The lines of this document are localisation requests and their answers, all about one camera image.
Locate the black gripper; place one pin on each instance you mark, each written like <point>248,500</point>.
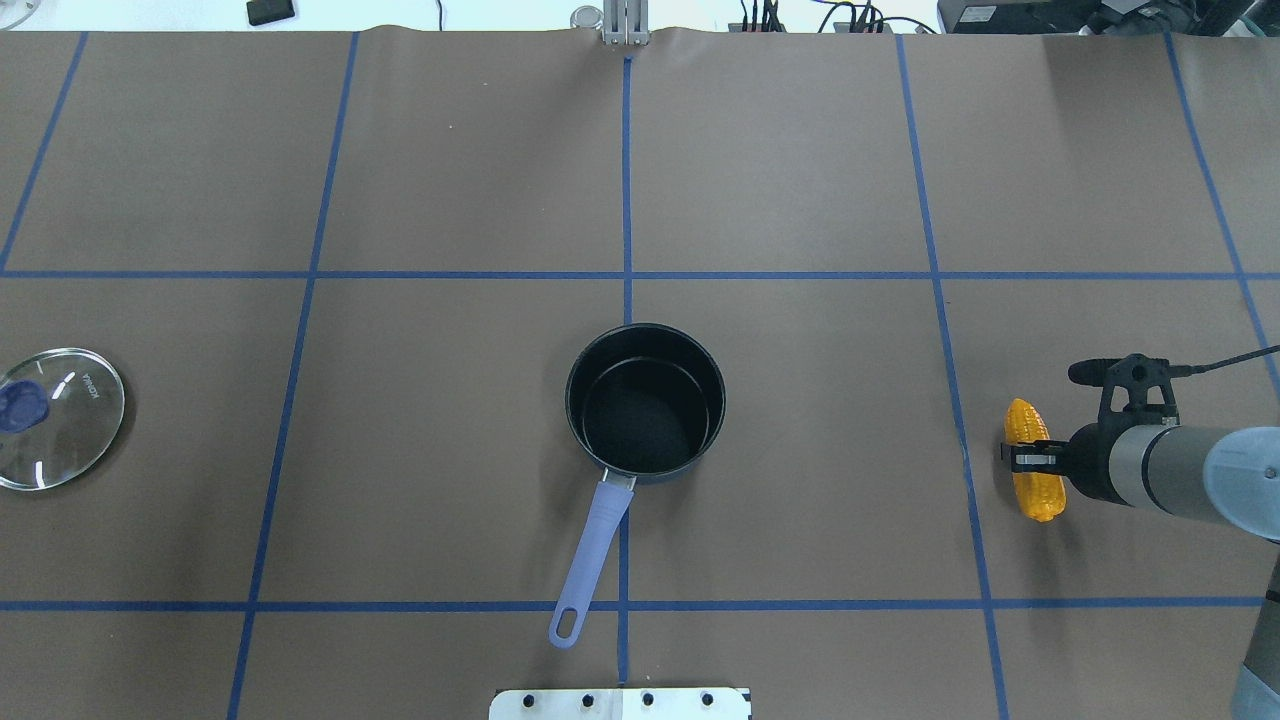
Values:
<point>1088,461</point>

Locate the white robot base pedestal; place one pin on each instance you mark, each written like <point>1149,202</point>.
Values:
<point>623,703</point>

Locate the dark blue saucepan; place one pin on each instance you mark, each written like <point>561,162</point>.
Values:
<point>645,401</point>

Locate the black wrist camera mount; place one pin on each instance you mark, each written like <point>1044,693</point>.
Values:
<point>1136,390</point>

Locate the aluminium camera post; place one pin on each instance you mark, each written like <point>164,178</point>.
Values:
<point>625,22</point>

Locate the yellow corn cob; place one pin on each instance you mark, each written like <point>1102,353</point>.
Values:
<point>1041,496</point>

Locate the glass pot lid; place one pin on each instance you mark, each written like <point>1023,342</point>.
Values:
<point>61,411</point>

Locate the black power strip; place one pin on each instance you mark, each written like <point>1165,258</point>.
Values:
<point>849,17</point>

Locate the small black box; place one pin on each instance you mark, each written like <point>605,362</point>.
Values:
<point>263,12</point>

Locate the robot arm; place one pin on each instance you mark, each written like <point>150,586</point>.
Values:
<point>1222,476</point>

